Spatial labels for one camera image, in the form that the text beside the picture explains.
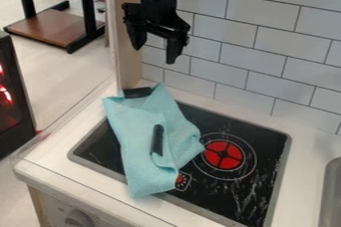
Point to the light blue cloth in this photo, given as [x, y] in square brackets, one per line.
[153, 141]

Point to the toy sink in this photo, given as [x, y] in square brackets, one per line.
[330, 192]

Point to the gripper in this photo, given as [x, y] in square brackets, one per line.
[156, 12]

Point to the toy stove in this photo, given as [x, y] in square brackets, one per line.
[208, 163]

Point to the black computer case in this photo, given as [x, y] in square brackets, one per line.
[13, 98]

